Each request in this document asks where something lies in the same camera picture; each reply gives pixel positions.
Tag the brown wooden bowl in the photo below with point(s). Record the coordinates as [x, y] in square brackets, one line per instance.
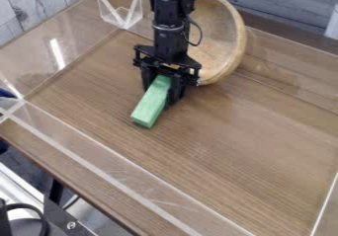
[225, 39]

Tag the clear acrylic front wall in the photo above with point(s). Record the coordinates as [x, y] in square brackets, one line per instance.
[129, 159]

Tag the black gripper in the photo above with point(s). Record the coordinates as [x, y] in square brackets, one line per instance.
[182, 69]

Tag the green rectangular block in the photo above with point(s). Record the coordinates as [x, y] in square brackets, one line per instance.
[153, 103]

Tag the black metal table leg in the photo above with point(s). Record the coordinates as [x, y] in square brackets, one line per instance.
[57, 192]

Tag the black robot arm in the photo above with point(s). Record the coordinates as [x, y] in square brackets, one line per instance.
[166, 58]

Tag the grey metal clamp plate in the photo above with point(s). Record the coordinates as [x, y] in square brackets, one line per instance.
[63, 224]

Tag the clear acrylic corner bracket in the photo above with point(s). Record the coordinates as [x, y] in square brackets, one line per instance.
[121, 17]

